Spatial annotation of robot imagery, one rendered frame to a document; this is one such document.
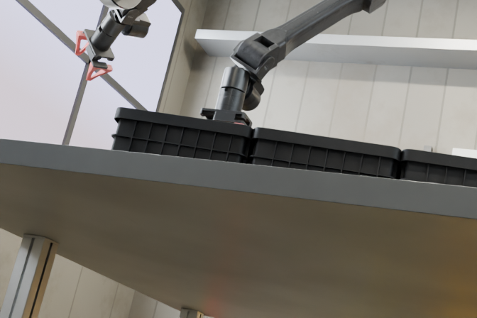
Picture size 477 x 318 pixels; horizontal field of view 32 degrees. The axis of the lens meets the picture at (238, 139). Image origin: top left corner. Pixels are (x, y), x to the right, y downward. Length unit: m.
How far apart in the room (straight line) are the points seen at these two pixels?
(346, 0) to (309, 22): 0.13
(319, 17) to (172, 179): 0.87
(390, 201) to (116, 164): 0.40
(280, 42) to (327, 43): 2.85
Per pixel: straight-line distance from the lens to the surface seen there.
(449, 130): 4.60
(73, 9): 4.03
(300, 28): 1.89
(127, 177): 1.19
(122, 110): 1.76
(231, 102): 1.78
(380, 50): 4.65
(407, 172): 1.64
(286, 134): 1.66
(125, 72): 4.45
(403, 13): 4.95
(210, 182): 1.13
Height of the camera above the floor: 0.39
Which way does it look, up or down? 18 degrees up
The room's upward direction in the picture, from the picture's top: 13 degrees clockwise
